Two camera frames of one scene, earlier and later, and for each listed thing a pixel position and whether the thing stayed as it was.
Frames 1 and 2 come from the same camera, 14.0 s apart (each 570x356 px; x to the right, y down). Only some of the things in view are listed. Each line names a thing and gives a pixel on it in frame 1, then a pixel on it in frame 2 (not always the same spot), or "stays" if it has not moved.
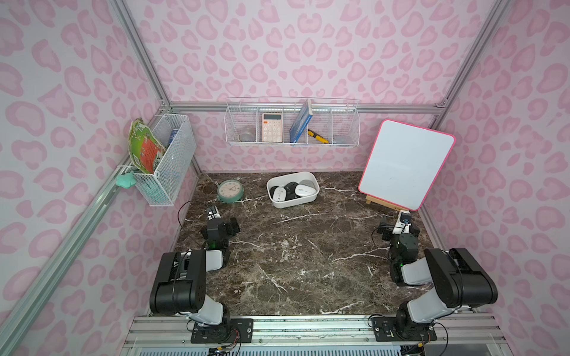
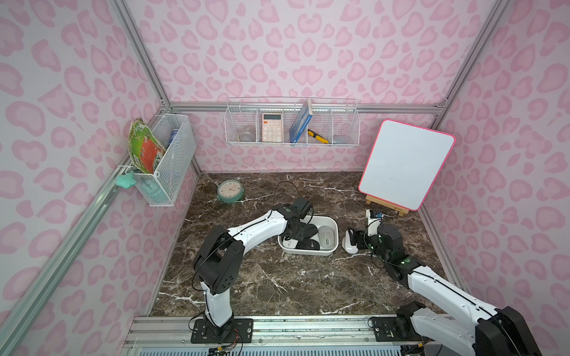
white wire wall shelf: [292, 121] stays
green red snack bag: [145, 150] stays
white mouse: [303, 190] -> [289, 244]
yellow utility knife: [317, 136] stays
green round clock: [230, 190] stays
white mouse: [279, 194] -> [347, 246]
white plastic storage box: [297, 178] -> [323, 243]
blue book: [301, 122] stays
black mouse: [290, 190] -> [309, 244]
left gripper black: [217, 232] -> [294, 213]
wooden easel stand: [369, 199] stays
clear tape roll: [247, 137] stays
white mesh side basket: [163, 187] stays
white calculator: [272, 127] stays
